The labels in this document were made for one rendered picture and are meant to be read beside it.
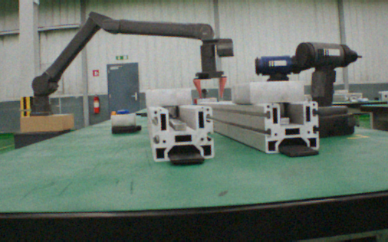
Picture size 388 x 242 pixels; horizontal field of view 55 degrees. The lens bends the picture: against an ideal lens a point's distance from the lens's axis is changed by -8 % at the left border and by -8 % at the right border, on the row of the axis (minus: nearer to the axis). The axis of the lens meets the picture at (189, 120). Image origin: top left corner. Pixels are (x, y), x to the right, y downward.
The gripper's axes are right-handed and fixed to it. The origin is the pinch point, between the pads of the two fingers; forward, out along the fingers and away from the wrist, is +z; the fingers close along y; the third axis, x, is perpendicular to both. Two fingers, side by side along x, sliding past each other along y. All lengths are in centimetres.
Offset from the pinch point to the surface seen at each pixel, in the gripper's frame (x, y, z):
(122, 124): -20.7, -32.7, 7.2
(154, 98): -53, -23, 0
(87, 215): -113, -31, 11
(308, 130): -84, 3, 8
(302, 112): -84, 2, 4
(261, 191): -110, -14, 11
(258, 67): -35.2, 9.1, -7.6
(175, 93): -53, -17, -1
